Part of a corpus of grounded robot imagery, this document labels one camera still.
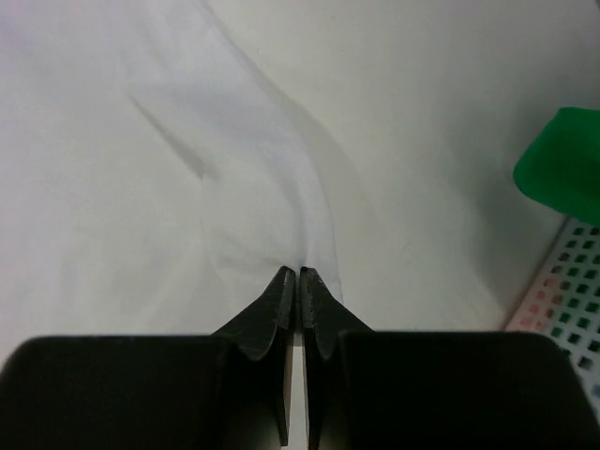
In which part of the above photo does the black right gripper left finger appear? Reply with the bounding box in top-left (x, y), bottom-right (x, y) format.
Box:
top-left (1, 267), bottom-right (295, 449)

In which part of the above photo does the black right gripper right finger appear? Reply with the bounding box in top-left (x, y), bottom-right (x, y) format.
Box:
top-left (298, 268), bottom-right (599, 449)

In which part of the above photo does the white t-shirt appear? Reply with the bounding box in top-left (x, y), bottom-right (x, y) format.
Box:
top-left (1, 1), bottom-right (341, 345)

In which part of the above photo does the white plastic laundry basket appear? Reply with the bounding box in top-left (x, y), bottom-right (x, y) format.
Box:
top-left (504, 218), bottom-right (600, 414)

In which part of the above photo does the green t-shirt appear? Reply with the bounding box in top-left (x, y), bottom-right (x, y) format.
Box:
top-left (513, 107), bottom-right (599, 226)

